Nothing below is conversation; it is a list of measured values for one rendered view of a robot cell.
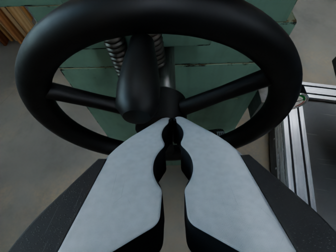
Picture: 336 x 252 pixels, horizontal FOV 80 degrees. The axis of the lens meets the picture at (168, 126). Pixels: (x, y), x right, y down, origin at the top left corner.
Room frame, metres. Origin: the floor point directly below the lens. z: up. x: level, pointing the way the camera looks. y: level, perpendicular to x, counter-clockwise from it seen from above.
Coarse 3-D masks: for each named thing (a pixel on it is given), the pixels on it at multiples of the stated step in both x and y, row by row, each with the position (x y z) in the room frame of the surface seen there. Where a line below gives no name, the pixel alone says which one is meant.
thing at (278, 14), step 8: (248, 0) 0.29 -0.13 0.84; (256, 0) 0.29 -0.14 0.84; (264, 0) 0.29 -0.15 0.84; (272, 0) 0.29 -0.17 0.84; (280, 0) 0.29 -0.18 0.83; (288, 0) 0.29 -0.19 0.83; (296, 0) 0.29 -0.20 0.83; (32, 8) 0.31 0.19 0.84; (40, 8) 0.31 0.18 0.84; (48, 8) 0.31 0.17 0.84; (264, 8) 0.29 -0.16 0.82; (272, 8) 0.29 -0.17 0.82; (280, 8) 0.29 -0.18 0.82; (288, 8) 0.29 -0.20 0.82; (40, 16) 0.31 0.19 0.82; (272, 16) 0.29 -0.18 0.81; (280, 16) 0.29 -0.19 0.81
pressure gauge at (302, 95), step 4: (304, 88) 0.24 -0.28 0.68; (300, 92) 0.22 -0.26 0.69; (304, 92) 0.22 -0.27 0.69; (300, 96) 0.22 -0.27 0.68; (304, 96) 0.22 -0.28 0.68; (308, 96) 0.22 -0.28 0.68; (300, 100) 0.22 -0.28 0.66; (304, 100) 0.22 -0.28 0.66; (296, 104) 0.22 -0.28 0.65; (300, 104) 0.22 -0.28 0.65; (292, 108) 0.22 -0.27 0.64
